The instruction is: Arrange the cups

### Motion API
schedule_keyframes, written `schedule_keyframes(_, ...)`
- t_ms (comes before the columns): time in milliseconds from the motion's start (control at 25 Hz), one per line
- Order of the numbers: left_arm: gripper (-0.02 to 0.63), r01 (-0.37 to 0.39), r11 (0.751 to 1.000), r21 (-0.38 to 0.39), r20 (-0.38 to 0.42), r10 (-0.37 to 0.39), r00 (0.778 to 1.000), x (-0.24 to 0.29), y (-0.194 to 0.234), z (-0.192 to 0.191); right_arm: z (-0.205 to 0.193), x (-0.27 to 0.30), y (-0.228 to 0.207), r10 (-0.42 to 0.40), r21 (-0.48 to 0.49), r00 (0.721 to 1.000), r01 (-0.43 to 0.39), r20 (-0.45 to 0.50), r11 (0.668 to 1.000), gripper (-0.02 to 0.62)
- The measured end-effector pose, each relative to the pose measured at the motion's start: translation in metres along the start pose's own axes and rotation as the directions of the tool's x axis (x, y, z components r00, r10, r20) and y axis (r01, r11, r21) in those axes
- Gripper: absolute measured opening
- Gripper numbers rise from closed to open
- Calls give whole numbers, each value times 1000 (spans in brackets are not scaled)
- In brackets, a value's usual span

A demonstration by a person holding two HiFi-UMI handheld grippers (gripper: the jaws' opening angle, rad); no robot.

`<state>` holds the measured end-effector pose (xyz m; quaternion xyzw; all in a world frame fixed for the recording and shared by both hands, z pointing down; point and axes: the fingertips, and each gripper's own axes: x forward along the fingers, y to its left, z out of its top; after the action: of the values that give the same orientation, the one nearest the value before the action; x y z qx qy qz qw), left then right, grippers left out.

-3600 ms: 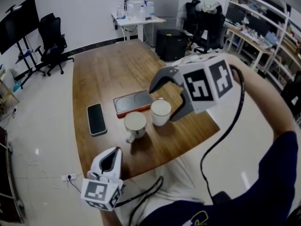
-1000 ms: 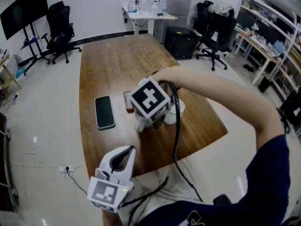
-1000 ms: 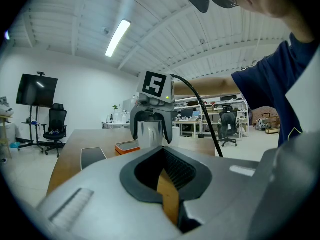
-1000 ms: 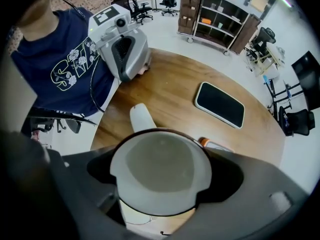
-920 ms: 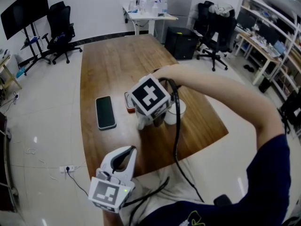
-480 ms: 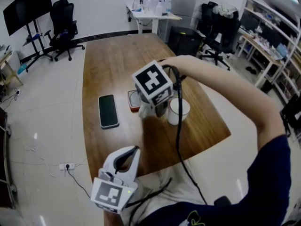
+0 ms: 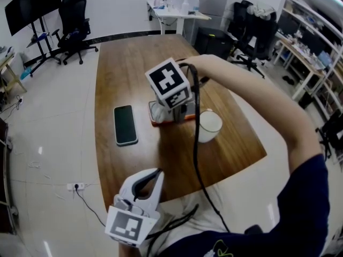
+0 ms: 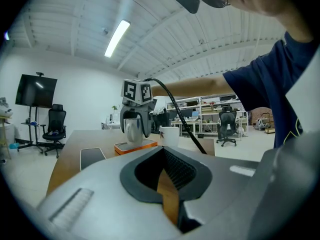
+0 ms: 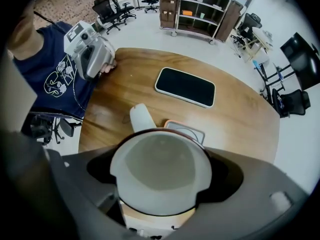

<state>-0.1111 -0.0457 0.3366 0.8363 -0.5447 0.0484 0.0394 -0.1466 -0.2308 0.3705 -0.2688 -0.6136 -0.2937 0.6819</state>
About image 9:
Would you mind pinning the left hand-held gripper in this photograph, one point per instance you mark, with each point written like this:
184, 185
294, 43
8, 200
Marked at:
86, 51

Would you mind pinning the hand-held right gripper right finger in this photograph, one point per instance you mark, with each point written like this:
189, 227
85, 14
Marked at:
250, 209

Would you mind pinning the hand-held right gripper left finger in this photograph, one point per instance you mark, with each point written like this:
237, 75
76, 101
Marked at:
75, 194

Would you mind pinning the white cup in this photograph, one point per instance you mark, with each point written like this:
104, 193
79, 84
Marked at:
160, 174

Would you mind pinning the person's left hand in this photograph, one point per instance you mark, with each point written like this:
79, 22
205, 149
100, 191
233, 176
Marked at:
108, 66

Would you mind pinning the person's navy printed t-shirt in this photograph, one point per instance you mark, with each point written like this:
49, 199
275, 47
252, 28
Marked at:
50, 89

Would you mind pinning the person's neck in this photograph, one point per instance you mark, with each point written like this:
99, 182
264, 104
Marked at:
26, 36

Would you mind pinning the brown hanging pocket organizer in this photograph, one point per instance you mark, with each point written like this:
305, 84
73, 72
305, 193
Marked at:
168, 6

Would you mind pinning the black tray with white rim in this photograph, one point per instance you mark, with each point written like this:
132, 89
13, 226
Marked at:
185, 87

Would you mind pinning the orange box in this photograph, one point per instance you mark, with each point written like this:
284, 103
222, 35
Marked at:
187, 13

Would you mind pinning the white wheeled shelf cart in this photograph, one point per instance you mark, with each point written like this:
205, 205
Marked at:
200, 11

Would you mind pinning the black metal stand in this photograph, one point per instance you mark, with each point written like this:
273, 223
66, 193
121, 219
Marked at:
271, 77

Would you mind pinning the black monitor screen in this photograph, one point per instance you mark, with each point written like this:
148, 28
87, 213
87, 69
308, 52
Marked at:
302, 61

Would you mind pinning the light wooden table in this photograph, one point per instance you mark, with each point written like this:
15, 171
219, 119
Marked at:
258, 40

